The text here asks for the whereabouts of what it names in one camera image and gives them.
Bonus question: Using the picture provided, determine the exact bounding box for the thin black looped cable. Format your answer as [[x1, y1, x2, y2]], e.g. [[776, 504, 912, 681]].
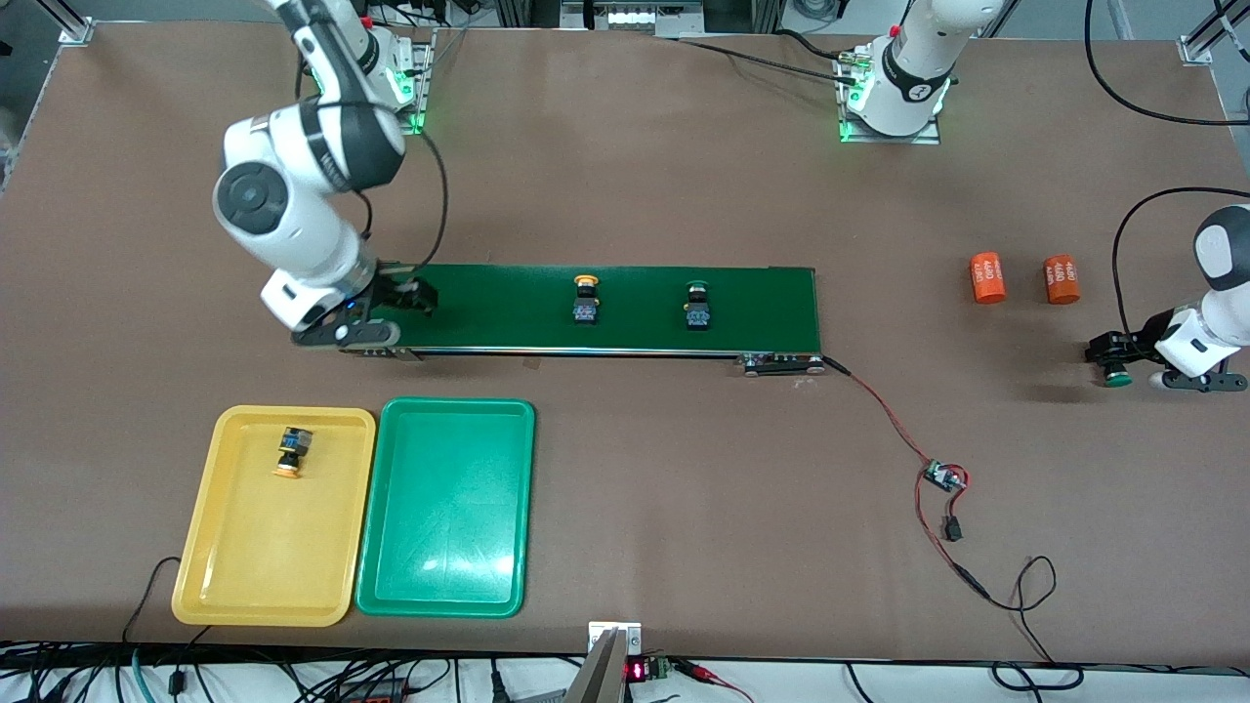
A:
[[981, 555, 1087, 690]]

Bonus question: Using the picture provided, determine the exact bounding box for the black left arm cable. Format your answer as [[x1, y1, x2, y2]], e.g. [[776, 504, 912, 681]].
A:
[[1084, 0, 1250, 338]]

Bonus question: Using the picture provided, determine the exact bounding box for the green plastic tray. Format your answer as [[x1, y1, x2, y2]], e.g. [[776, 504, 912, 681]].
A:
[[354, 396, 537, 620]]

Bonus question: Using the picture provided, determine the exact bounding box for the aluminium frame profile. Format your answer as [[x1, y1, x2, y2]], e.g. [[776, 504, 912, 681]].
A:
[[1179, 0, 1250, 65], [57, 0, 96, 47]]

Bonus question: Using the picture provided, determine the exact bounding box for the small metal bracket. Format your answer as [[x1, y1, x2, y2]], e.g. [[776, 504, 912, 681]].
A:
[[588, 621, 644, 657]]

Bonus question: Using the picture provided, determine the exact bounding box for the yellow plastic tray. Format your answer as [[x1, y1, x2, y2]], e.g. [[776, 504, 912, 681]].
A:
[[171, 404, 378, 628]]

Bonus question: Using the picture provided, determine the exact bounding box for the grey metal wedge bar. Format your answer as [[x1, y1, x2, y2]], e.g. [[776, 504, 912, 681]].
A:
[[564, 630, 628, 703]]

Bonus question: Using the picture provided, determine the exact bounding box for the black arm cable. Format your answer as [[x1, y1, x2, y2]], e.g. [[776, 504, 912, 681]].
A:
[[352, 98, 450, 272], [1084, 0, 1250, 338]]

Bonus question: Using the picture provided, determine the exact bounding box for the grey metal frame equipment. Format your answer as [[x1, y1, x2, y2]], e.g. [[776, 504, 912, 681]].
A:
[[560, 0, 706, 40]]

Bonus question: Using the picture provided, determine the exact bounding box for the short lead with black plug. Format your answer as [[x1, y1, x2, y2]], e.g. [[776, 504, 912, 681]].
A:
[[936, 485, 968, 544]]

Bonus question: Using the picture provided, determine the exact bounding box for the thick black table cable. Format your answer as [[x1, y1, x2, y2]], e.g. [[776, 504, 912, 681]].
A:
[[672, 27, 865, 87]]

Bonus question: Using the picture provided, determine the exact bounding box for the long red black power lead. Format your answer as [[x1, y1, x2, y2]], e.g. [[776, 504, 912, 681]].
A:
[[913, 467, 992, 600]]

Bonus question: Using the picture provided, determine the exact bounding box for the orange cylinder marked 4680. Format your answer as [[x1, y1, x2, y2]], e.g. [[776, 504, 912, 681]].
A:
[[1042, 253, 1082, 306], [968, 253, 1008, 305]]

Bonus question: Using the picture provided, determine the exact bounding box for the green conveyor belt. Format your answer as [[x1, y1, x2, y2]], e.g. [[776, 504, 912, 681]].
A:
[[338, 260, 829, 378]]

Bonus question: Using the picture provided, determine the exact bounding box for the red probe lead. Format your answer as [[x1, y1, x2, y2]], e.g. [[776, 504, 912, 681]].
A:
[[676, 659, 755, 703]]

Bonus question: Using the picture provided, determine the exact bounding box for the thin black curved cable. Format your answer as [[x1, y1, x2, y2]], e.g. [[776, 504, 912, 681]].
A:
[[122, 557, 211, 645]]

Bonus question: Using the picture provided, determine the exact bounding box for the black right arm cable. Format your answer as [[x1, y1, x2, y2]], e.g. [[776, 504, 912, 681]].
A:
[[352, 98, 450, 272]]

